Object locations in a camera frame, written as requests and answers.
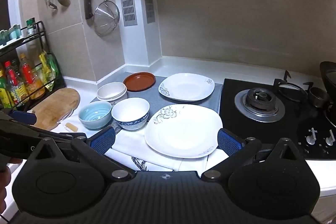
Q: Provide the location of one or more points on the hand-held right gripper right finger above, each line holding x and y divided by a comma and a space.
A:
229, 144

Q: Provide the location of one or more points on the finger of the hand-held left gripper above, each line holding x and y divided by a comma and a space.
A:
52, 132
22, 117

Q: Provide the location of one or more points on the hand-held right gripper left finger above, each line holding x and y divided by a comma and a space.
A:
102, 141

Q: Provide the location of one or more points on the cream shallow bowl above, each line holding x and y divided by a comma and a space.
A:
115, 100
111, 88

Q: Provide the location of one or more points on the large-flower white square plate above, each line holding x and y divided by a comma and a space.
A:
181, 132

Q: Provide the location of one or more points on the brown round plate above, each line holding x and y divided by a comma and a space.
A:
139, 80

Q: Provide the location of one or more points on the person's left hand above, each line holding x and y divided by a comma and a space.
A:
4, 182

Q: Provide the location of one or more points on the small beige block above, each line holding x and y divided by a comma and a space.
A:
71, 127

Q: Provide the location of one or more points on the white printed cloth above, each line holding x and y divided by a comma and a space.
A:
126, 146

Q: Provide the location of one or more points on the wooden cutting board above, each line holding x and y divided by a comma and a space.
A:
57, 106

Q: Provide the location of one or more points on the light blue bowl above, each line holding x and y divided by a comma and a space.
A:
94, 115

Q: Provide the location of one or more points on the white bowl blue pattern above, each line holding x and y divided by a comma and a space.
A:
130, 111

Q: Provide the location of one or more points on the row of condiment bottles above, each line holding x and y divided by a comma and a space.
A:
26, 74

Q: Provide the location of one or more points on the silver stove burner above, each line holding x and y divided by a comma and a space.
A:
258, 99

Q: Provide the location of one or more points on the green yellow seasoning packet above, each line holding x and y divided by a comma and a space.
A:
48, 69

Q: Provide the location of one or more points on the black glass gas stove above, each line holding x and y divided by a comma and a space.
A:
290, 125

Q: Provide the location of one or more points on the grey mat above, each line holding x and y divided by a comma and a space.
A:
155, 101

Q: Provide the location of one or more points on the small-flower white square plate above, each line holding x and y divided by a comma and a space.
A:
186, 87

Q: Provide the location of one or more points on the teal lidded spice jar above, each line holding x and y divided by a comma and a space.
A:
14, 32
4, 37

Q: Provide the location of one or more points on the silver stove knob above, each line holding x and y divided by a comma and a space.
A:
329, 138
311, 139

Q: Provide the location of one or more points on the black iron pan support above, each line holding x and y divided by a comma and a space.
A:
287, 77

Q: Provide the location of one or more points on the green-capped clear bottle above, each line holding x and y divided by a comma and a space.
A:
31, 26

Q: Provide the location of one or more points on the dark burner cap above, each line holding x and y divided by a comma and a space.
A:
317, 98

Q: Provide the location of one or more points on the black wok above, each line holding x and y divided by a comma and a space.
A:
329, 77

